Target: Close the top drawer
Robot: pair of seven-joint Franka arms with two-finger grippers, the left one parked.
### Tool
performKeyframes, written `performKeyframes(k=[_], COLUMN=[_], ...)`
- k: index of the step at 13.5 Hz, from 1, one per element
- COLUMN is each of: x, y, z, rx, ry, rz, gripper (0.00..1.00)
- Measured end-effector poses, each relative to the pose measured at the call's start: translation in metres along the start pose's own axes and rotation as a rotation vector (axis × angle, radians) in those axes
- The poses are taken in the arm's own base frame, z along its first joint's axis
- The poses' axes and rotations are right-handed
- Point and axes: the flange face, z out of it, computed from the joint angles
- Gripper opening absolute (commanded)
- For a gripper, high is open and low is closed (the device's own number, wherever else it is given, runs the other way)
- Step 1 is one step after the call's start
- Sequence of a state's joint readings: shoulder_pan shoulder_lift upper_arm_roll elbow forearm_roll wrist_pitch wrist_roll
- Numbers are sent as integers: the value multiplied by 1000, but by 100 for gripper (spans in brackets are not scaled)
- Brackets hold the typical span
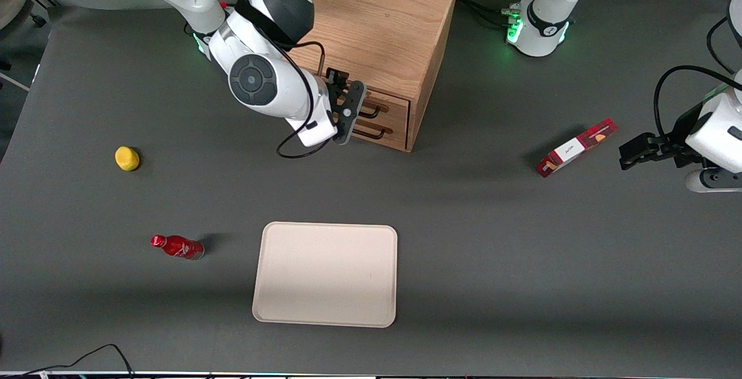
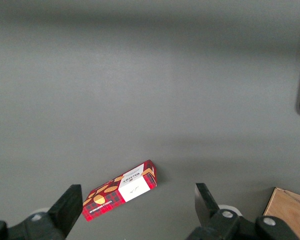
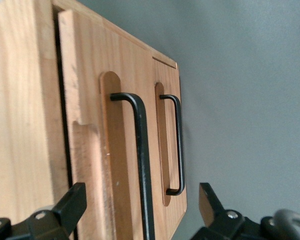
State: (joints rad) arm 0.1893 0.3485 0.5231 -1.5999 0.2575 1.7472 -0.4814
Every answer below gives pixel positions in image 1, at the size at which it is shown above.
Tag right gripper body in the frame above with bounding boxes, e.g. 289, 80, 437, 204
301, 73, 339, 148

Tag wooden lower drawer front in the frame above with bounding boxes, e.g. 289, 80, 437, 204
348, 118, 410, 152

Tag oak wooden drawer cabinet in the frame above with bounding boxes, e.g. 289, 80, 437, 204
284, 0, 459, 153

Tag red tartan shortbread box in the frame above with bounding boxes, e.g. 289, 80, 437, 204
537, 118, 619, 178

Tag beige rectangular plastic tray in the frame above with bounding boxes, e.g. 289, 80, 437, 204
252, 221, 398, 329

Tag red soda bottle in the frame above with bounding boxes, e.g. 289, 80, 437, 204
151, 235, 205, 260

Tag yellow lemon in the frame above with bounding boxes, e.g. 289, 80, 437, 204
115, 146, 141, 172

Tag rolling stand base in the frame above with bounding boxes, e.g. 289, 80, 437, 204
0, 0, 48, 31

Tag black right arm cable loop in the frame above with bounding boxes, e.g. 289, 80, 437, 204
276, 42, 326, 159

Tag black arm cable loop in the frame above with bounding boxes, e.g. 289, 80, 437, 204
654, 65, 742, 139
276, 42, 326, 159

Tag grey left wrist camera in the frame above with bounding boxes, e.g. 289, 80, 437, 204
686, 169, 742, 193

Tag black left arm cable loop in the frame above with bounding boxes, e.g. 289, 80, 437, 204
654, 65, 742, 139

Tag black left base cables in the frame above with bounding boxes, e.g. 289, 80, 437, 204
455, 0, 543, 29

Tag thin black floor cable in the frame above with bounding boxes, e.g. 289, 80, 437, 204
17, 344, 135, 379

